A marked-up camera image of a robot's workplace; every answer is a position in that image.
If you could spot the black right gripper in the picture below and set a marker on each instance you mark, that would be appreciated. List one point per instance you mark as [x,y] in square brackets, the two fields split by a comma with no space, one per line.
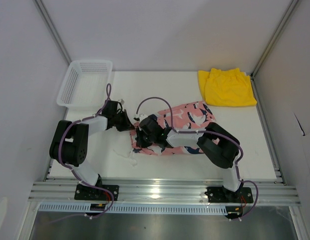
[140,143]

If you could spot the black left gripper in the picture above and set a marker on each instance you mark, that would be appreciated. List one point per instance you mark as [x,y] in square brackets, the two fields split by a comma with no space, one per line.
[127,124]

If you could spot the pink patterned shorts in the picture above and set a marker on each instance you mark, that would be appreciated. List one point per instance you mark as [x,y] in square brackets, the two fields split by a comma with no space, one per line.
[188,116]

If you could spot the yellow shorts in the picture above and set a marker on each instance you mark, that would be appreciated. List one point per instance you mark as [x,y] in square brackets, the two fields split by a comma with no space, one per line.
[226,88]

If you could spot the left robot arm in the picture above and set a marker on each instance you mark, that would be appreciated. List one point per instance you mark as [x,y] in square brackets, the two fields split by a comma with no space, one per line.
[69,147]

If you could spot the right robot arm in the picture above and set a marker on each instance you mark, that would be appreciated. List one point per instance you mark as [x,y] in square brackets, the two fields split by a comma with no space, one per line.
[221,148]

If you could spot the white tray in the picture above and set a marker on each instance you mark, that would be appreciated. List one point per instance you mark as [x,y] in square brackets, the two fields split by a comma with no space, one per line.
[84,85]

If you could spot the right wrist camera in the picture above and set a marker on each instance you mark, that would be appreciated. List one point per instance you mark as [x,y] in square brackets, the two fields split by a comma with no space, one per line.
[140,117]

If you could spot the aluminium mounting rail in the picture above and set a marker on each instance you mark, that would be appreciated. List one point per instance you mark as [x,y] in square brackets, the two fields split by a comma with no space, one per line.
[162,191]

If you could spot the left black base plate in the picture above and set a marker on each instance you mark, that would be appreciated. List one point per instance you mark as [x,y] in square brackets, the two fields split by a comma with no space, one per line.
[86,193]

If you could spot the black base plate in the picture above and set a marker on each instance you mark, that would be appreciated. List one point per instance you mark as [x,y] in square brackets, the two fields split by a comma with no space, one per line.
[86,193]
[219,194]

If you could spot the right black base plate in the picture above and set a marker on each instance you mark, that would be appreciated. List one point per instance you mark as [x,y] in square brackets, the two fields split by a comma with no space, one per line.
[219,194]

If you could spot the slotted cable duct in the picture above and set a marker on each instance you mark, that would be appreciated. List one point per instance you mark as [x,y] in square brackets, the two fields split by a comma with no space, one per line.
[127,208]

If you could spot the right side table rail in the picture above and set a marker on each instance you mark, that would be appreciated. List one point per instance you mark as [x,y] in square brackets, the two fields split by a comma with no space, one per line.
[268,138]

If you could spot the left corner frame post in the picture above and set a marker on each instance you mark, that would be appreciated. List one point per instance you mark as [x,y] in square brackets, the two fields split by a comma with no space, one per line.
[48,21]

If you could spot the corner frame post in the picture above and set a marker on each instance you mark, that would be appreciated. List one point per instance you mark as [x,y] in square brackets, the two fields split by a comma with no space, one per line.
[279,30]
[48,21]

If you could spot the right corner frame post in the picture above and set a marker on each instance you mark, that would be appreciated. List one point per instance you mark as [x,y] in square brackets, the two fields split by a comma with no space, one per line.
[279,30]

